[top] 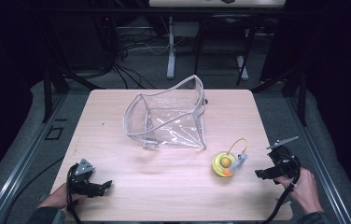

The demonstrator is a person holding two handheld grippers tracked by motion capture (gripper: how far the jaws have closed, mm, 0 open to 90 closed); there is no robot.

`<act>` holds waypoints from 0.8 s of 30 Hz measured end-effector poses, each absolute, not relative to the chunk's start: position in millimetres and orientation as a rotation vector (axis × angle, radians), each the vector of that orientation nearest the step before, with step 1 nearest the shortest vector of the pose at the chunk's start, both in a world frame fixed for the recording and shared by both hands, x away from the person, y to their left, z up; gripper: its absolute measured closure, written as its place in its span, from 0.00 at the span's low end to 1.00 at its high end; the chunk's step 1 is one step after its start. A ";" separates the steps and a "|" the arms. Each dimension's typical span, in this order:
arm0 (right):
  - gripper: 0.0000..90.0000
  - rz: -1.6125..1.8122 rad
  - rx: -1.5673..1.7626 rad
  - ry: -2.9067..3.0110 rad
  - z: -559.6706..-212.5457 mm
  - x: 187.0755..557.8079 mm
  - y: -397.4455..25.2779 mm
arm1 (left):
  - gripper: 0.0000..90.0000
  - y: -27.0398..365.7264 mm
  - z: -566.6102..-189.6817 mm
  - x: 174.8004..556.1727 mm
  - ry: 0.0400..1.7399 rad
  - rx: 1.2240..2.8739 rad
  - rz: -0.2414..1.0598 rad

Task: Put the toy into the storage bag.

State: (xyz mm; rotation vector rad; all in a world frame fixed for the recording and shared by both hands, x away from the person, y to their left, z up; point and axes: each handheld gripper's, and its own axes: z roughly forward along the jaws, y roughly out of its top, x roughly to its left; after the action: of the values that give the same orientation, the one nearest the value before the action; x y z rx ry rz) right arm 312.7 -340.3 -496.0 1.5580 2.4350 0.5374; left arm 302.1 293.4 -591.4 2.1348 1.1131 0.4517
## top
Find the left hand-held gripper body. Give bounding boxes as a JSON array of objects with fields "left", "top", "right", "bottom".
[{"left": 66, "top": 158, "right": 105, "bottom": 199}]

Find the person's left hand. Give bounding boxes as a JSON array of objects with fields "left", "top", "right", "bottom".
[{"left": 37, "top": 182, "right": 88, "bottom": 210}]

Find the black metal stand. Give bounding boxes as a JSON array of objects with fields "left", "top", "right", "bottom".
[
  {"left": 41, "top": 18, "right": 106, "bottom": 124},
  {"left": 251, "top": 59, "right": 308, "bottom": 127}
]

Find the bundle of floor cables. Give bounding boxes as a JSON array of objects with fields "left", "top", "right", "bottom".
[{"left": 100, "top": 15, "right": 190, "bottom": 91}]

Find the yellow round toy with ball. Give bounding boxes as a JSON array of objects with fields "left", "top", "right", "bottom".
[{"left": 211, "top": 137, "right": 249, "bottom": 178}]

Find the person's right hand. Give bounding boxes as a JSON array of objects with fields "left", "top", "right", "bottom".
[{"left": 274, "top": 166, "right": 324, "bottom": 215}]

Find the clear plastic zipper bag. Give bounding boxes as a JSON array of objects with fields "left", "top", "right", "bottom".
[{"left": 122, "top": 74, "right": 208, "bottom": 150}]

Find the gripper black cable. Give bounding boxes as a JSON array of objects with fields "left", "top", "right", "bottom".
[
  {"left": 65, "top": 163, "right": 86, "bottom": 224},
  {"left": 261, "top": 151, "right": 302, "bottom": 224}
]

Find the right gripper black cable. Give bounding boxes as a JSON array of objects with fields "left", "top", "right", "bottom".
[{"left": 261, "top": 151, "right": 302, "bottom": 224}]

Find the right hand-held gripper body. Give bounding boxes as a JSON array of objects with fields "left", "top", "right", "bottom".
[{"left": 266, "top": 135, "right": 302, "bottom": 185}]

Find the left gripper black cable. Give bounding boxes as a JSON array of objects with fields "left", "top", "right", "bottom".
[{"left": 65, "top": 163, "right": 86, "bottom": 224}]

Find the white desk with metal legs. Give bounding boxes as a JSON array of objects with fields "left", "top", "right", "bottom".
[{"left": 148, "top": 0, "right": 287, "bottom": 81}]

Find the black chair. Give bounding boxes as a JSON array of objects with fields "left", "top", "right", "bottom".
[{"left": 193, "top": 13, "right": 259, "bottom": 87}]

